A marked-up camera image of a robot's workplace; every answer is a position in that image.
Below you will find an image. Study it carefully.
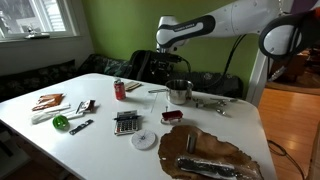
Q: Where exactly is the small silver cylinder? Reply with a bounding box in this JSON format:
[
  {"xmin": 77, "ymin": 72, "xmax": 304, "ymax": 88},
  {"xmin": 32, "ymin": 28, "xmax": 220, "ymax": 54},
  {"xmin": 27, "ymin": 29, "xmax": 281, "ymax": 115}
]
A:
[{"xmin": 186, "ymin": 133, "xmax": 197, "ymax": 154}]

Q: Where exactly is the orange snack packet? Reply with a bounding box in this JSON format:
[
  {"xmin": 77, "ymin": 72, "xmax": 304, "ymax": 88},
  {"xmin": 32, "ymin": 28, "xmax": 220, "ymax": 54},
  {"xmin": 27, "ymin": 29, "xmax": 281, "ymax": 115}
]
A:
[{"xmin": 32, "ymin": 94, "xmax": 63, "ymax": 111}]

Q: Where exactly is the silver measuring spoons set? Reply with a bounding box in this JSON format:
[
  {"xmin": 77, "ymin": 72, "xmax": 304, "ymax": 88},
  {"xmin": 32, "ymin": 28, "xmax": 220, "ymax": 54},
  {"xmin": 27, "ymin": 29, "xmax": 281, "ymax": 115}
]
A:
[{"xmin": 193, "ymin": 98, "xmax": 237, "ymax": 117}]

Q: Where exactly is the white plastic wrapped packet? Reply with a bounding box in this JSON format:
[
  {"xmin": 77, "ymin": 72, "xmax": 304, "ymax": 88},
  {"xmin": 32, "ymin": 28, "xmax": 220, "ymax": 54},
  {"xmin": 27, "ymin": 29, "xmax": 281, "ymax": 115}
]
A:
[{"xmin": 30, "ymin": 103, "xmax": 84, "ymax": 125}]

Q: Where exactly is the white round protractor disc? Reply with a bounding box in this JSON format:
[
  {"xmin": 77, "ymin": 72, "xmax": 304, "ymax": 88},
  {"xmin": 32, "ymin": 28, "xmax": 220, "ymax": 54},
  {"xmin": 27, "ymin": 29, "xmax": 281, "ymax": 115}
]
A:
[{"xmin": 131, "ymin": 130, "xmax": 156, "ymax": 150}]

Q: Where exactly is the black backpack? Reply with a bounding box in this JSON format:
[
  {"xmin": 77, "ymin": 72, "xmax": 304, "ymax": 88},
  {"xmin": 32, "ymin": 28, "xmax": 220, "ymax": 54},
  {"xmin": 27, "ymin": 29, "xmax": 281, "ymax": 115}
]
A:
[{"xmin": 123, "ymin": 50, "xmax": 156, "ymax": 83}]

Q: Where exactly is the red soda can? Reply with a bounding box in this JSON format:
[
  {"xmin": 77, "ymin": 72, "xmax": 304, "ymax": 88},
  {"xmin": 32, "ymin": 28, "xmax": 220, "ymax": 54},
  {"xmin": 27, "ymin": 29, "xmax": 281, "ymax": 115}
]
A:
[{"xmin": 114, "ymin": 79, "xmax": 126, "ymax": 100}]

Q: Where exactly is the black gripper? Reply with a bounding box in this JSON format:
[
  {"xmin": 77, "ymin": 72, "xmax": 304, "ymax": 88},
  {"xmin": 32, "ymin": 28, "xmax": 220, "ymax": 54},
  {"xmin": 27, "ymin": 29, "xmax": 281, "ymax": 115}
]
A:
[{"xmin": 149, "ymin": 52, "xmax": 182, "ymax": 84}]

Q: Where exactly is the clear plastic ruler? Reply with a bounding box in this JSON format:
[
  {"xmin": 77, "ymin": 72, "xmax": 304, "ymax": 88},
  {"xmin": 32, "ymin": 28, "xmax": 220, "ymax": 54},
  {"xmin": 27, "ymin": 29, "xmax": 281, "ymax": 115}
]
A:
[{"xmin": 142, "ymin": 93, "xmax": 157, "ymax": 113}]

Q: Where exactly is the grey calculator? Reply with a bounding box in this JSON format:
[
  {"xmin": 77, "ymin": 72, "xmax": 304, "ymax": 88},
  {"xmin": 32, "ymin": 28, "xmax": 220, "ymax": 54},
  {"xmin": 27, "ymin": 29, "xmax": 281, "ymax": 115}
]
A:
[{"xmin": 114, "ymin": 110, "xmax": 140, "ymax": 136}]

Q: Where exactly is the green round tape dispenser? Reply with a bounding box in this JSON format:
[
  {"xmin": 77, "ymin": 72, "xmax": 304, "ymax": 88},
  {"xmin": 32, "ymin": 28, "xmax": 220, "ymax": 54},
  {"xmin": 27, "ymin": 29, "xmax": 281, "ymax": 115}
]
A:
[{"xmin": 52, "ymin": 115, "xmax": 69, "ymax": 130}]

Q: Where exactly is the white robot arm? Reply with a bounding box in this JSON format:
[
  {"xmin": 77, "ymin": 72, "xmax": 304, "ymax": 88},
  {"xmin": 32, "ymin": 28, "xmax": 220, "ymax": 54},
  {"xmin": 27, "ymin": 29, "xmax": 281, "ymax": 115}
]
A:
[{"xmin": 156, "ymin": 0, "xmax": 320, "ymax": 60}]

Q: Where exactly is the black cable on floor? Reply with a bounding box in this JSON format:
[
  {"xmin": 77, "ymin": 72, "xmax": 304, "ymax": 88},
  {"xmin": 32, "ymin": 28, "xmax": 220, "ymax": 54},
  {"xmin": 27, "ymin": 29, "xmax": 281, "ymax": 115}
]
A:
[{"xmin": 267, "ymin": 139, "xmax": 306, "ymax": 180}]

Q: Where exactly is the dark snack bar wrapper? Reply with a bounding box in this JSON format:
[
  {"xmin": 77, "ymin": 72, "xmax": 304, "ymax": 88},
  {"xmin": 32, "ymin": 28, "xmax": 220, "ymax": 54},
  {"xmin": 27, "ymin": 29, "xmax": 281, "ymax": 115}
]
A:
[{"xmin": 76, "ymin": 100, "xmax": 95, "ymax": 114}]

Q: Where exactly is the dark floral sofa bench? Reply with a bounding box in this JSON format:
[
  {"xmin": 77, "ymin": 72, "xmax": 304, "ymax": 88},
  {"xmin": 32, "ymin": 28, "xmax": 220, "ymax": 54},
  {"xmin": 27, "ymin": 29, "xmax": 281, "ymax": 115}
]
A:
[{"xmin": 0, "ymin": 54, "xmax": 243, "ymax": 102}]

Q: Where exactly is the brown wooden burl platter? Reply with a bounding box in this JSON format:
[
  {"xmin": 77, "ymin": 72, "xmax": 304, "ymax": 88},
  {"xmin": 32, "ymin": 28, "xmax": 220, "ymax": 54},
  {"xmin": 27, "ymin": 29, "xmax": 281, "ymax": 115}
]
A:
[{"xmin": 158, "ymin": 125, "xmax": 263, "ymax": 180}]

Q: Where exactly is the silver steel pot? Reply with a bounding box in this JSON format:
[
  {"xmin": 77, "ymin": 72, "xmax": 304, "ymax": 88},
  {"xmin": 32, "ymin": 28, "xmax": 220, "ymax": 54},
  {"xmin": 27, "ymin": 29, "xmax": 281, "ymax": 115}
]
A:
[{"xmin": 149, "ymin": 79, "xmax": 193, "ymax": 105}]

